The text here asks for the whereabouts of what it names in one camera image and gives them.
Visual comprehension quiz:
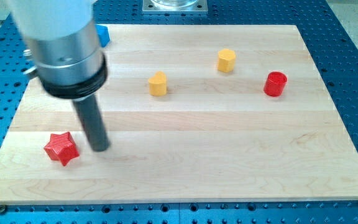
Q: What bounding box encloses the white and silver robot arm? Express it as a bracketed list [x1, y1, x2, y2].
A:
[6, 0, 108, 99]

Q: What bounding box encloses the yellow heart block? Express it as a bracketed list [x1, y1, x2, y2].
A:
[148, 71, 167, 96]

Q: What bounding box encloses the red star block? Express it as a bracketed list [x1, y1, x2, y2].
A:
[44, 132, 80, 166]

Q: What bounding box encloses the light wooden board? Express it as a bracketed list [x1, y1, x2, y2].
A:
[0, 24, 358, 205]

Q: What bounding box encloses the yellow hexagon block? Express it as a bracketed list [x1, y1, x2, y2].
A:
[218, 49, 236, 73]

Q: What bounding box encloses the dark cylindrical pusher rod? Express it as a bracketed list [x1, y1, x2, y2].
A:
[72, 95, 110, 152]

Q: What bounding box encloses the red cylinder block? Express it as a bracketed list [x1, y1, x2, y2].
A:
[264, 71, 288, 96]

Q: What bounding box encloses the blue cube block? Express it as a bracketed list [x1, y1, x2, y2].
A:
[96, 24, 111, 47]

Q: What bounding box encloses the blue perforated metal table plate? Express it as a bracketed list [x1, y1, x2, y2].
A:
[0, 1, 358, 223]

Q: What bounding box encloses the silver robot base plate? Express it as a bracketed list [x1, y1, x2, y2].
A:
[142, 0, 208, 14]

